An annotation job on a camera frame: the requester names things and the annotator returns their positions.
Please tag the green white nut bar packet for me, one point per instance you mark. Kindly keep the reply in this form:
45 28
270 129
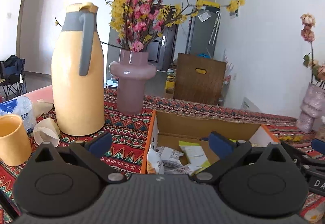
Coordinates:
195 156

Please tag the red cardboard pumpkin box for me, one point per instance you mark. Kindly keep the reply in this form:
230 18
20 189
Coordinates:
168 129

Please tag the black folding chair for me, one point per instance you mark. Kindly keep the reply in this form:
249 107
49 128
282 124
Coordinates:
13 77

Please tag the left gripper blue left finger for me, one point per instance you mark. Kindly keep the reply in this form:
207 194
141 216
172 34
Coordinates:
99 145

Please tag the fallen yellow petals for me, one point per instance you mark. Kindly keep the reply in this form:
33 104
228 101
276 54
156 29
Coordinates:
291 138

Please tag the white orange snack packet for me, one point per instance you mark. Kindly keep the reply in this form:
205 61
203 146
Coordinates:
154 164

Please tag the wet wipes pack blue label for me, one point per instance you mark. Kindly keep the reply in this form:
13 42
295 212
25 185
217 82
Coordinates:
23 107

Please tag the dark entrance door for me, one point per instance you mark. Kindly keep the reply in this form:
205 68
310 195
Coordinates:
161 49

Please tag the wooden chair back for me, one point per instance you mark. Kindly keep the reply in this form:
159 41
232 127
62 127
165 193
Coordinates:
199 79

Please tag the dried pink roses bouquet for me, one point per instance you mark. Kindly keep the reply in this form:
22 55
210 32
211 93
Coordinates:
317 70

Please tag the crumpled beige paper cup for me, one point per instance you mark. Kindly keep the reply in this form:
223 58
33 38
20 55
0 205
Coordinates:
47 131

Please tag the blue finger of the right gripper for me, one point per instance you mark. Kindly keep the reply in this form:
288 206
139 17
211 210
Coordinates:
318 145

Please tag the yellow ceramic mug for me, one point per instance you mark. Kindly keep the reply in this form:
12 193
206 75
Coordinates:
14 141

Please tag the white red-text snack packet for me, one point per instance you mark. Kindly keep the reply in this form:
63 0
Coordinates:
170 157

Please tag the yellow thermos jug grey handle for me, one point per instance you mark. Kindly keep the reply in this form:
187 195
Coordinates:
77 73

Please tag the pink textured tall vase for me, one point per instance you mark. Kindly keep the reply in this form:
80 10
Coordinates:
312 107

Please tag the pink ring vase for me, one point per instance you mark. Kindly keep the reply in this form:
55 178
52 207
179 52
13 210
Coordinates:
132 71

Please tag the grey refrigerator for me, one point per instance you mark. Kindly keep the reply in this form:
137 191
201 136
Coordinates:
203 32

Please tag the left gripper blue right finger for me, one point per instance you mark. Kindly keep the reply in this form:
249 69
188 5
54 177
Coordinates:
221 145

